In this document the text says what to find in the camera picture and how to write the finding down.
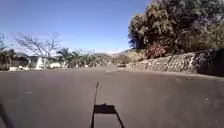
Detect large leafy trees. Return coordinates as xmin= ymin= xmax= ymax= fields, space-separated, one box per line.
xmin=127 ymin=0 xmax=224 ymax=60

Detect dry distant hill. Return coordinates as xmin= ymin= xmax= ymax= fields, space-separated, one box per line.
xmin=93 ymin=48 xmax=142 ymax=66

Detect dark green trees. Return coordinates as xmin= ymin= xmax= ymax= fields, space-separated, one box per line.
xmin=0 ymin=34 xmax=18 ymax=71

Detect white low building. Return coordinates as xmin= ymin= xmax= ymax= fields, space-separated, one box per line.
xmin=26 ymin=55 xmax=63 ymax=70

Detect bare branching tree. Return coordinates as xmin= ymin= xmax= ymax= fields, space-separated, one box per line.
xmin=14 ymin=32 xmax=61 ymax=70

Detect row of palm trees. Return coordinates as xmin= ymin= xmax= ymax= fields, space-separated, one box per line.
xmin=54 ymin=47 xmax=114 ymax=69

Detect rough stone wall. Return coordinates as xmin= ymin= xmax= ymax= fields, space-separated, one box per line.
xmin=124 ymin=49 xmax=224 ymax=77

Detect grey asphalt road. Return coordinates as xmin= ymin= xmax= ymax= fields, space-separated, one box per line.
xmin=0 ymin=65 xmax=224 ymax=128

